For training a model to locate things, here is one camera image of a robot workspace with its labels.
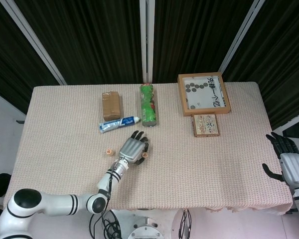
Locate black pleated curtain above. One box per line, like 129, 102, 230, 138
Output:
223, 0, 299, 130
14, 0, 146, 85
152, 0, 255, 83
0, 0, 62, 115

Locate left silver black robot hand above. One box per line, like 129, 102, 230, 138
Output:
117, 130, 150, 166

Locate black cable loops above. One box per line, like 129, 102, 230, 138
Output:
178, 208, 194, 239

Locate blue white toothpaste tube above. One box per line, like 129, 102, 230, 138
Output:
98, 116, 142, 134

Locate brown taped cardboard box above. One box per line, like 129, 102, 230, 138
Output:
101, 91, 122, 122

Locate black cable bundle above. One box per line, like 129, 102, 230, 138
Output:
89, 210, 121, 239

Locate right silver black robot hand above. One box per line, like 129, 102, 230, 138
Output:
261, 131, 299, 189

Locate brown printed card box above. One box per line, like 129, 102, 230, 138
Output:
191, 113, 221, 138

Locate white metal post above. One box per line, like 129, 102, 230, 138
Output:
139, 0, 155, 83
218, 0, 265, 73
0, 0, 66, 85

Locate green chips can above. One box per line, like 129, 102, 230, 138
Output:
139, 83, 158, 128

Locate beige woven tablecloth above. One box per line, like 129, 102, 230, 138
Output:
2, 82, 294, 216

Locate wooden picture frame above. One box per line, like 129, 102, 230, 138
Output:
177, 72, 232, 117

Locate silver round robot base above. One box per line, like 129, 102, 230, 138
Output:
127, 216, 165, 239

